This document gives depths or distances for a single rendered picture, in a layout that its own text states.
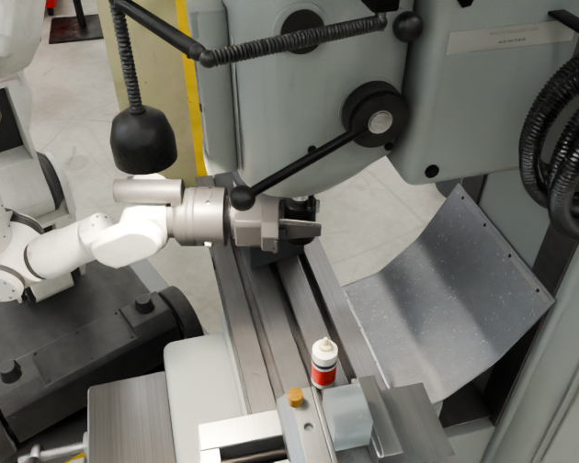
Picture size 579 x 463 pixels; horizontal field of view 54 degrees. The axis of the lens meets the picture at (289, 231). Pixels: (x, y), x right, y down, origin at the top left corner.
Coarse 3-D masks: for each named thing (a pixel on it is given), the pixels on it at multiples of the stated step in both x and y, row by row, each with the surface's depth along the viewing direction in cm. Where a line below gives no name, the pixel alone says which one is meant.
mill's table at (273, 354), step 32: (224, 256) 119; (320, 256) 119; (224, 288) 112; (256, 288) 112; (288, 288) 112; (320, 288) 112; (256, 320) 109; (288, 320) 109; (320, 320) 106; (352, 320) 106; (256, 352) 100; (288, 352) 100; (352, 352) 100; (256, 384) 95; (288, 384) 95; (384, 384) 95
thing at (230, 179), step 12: (216, 180) 124; (228, 180) 114; (240, 180) 107; (228, 192) 116; (252, 252) 113; (264, 252) 114; (288, 252) 117; (300, 252) 119; (252, 264) 115; (264, 264) 116
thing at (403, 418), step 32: (416, 384) 88; (256, 416) 83; (384, 416) 79; (416, 416) 83; (224, 448) 80; (256, 448) 82; (352, 448) 79; (384, 448) 75; (416, 448) 80; (448, 448) 80
